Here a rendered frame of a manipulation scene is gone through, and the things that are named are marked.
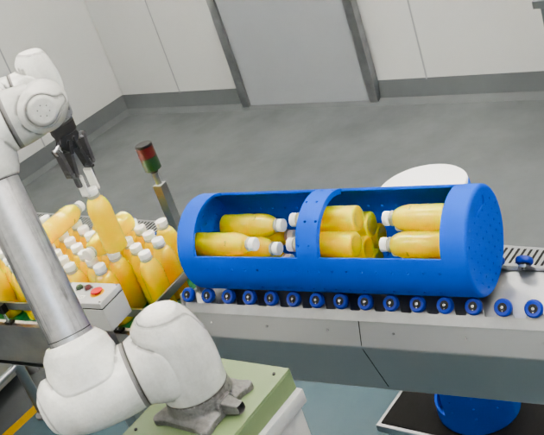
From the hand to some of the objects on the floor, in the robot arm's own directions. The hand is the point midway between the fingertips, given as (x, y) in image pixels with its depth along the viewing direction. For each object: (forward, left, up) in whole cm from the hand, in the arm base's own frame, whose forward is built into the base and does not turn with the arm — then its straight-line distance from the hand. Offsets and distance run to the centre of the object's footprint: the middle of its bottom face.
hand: (86, 182), depth 262 cm
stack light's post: (+43, +33, -137) cm, 147 cm away
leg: (+23, -115, -143) cm, 185 cm away
